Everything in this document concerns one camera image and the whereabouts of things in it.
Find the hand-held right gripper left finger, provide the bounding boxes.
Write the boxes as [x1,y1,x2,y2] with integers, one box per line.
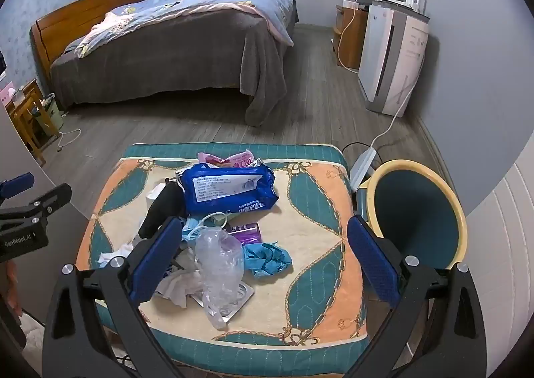
[44,216,184,378]

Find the blue wet wipes pack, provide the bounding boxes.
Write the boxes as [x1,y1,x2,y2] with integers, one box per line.
[175,163,280,216]

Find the white power strip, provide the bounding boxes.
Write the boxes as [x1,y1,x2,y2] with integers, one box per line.
[349,147,378,191]

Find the grey bedspread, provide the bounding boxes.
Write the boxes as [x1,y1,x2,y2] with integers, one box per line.
[50,0,299,127]

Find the patterned table cloth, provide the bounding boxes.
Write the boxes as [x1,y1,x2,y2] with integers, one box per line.
[76,143,370,377]

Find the blue face mask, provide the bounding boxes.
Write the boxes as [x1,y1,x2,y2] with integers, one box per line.
[181,213,231,243]

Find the teal bin with yellow rim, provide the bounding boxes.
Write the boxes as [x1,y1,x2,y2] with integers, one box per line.
[356,159,468,275]

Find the white paper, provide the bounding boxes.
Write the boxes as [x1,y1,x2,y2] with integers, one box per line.
[97,235,143,268]

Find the teal rubber glove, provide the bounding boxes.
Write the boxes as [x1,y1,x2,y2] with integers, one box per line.
[242,240,293,279]

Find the clear plastic bag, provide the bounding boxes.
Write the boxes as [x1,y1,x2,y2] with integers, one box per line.
[195,225,245,331]

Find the silver foil blister pack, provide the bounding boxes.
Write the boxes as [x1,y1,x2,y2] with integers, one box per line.
[189,281,255,325]

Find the white air purifier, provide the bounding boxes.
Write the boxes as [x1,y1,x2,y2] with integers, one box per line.
[357,0,431,116]

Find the pink snack packet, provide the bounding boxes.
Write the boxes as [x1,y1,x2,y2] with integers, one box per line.
[196,148,262,170]

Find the green waste bin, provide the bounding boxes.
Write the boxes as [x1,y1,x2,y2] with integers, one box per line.
[35,92,66,133]

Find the black floor cable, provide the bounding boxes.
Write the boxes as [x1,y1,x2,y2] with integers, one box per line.
[342,142,378,162]

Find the white monitor cable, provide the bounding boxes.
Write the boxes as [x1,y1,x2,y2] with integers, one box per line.
[337,0,373,70]

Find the white power strip cable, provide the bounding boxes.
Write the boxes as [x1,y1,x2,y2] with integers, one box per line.
[370,0,423,150]

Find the person's left hand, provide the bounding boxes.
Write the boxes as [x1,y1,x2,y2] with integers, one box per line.
[4,260,23,312]

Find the white tissue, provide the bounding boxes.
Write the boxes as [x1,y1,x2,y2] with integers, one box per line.
[156,268,206,308]

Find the wooden bed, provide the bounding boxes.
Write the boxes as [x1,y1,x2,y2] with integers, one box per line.
[31,0,299,127]

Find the wooden cabinet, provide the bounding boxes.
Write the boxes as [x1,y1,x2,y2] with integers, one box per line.
[332,4,370,72]

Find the purple plastic bottle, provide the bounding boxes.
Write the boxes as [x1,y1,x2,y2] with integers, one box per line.
[226,222,263,245]

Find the blue printed quilt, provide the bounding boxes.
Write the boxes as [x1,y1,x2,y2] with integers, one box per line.
[75,0,296,59]

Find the white panelled cabinet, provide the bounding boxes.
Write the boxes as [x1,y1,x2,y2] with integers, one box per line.
[462,161,534,378]

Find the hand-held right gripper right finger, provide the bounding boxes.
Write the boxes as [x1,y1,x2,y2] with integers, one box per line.
[346,215,487,378]

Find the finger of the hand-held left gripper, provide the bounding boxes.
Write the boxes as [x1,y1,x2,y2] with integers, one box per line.
[0,183,73,222]
[0,172,36,199]

